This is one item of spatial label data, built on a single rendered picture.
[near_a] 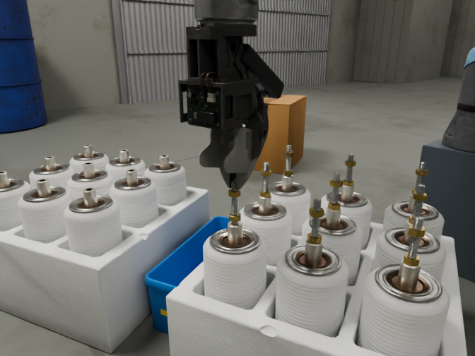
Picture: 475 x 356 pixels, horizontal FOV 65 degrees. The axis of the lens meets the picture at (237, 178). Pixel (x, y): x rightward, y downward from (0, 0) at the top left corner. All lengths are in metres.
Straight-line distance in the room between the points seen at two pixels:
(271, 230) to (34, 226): 0.44
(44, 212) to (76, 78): 2.88
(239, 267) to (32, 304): 0.47
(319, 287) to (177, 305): 0.21
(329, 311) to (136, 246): 0.38
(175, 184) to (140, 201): 0.12
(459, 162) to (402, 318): 0.56
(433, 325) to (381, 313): 0.06
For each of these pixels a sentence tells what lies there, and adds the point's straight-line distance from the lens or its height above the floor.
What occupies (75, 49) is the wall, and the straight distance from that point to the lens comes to 3.60.
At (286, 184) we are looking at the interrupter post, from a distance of 0.75.
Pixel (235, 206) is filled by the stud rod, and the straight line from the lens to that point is 0.53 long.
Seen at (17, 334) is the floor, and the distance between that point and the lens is 0.89.
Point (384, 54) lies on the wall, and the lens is 6.10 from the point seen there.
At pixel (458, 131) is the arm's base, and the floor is 0.34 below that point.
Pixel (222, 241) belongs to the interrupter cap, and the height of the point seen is 0.25.
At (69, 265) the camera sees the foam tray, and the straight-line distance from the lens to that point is 0.72.
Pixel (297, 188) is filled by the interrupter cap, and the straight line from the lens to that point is 0.77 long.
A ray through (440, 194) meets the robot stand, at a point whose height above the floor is 0.19.
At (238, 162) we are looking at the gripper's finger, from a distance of 0.48.
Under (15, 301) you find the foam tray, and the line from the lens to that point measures 0.90.
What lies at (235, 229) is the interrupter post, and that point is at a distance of 0.54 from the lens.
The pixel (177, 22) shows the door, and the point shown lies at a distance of 3.98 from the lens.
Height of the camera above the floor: 0.53
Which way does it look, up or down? 20 degrees down
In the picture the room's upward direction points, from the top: straight up
